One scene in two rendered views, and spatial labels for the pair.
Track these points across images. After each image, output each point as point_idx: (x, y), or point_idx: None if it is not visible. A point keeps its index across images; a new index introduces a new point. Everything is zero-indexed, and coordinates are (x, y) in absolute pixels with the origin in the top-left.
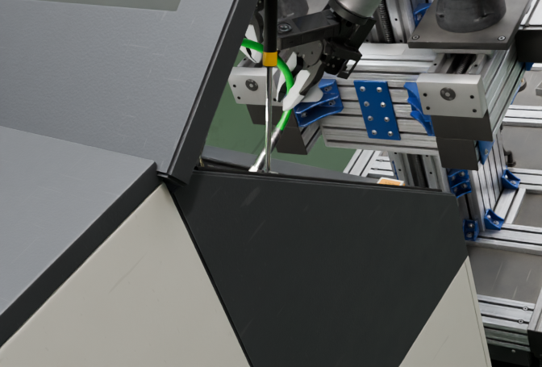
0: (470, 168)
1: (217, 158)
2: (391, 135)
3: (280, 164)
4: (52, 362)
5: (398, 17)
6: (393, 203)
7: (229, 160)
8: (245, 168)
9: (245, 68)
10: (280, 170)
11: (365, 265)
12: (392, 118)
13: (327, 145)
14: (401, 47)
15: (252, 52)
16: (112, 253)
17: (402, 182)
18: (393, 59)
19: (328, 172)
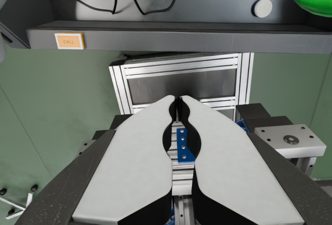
0: (119, 115)
1: (288, 35)
2: (181, 130)
3: (205, 45)
4: None
5: (179, 217)
6: None
7: (270, 36)
8: (245, 29)
9: (305, 156)
10: (199, 35)
11: None
12: (178, 139)
13: (229, 118)
14: (174, 191)
15: (162, 106)
16: None
17: (58, 46)
18: (174, 181)
19: (145, 46)
